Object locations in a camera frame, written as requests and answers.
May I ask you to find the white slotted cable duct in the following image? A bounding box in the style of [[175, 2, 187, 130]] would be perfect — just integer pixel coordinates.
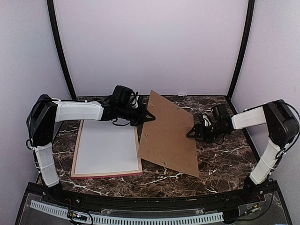
[[30, 200, 224, 225]]

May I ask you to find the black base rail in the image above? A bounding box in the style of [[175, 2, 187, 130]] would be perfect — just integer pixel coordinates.
[[16, 181, 292, 225]]

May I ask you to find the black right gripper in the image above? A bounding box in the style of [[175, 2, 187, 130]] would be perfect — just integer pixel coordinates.
[[187, 122, 226, 143]]

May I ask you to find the light wooden picture frame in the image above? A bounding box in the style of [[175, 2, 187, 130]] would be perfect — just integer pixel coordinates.
[[70, 119, 143, 180]]

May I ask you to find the black left corner post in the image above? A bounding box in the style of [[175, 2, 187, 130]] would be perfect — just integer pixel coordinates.
[[46, 0, 77, 99]]

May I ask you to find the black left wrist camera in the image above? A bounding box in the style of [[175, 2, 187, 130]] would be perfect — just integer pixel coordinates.
[[112, 85, 133, 104]]

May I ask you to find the black corner post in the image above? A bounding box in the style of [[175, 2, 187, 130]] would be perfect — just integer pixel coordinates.
[[227, 0, 255, 100], [46, 0, 77, 99]]

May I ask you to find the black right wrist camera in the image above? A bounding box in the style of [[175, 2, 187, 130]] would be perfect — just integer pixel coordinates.
[[211, 104, 231, 122]]

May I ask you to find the brown cardboard backing board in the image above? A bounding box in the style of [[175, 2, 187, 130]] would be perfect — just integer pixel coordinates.
[[138, 90, 199, 177]]

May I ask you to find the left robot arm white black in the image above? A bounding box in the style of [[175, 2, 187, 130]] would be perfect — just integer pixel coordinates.
[[26, 94, 156, 204]]

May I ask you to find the black right corner post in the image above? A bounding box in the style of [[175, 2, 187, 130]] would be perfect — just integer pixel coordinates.
[[227, 0, 255, 100]]

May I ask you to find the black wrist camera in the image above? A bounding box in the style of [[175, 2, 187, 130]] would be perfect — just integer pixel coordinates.
[[211, 104, 231, 122], [112, 85, 133, 104]]

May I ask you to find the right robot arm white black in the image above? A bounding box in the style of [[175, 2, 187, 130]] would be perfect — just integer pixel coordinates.
[[186, 99, 300, 203]]

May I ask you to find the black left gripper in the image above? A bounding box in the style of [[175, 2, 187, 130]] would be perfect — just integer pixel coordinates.
[[119, 103, 156, 127]]

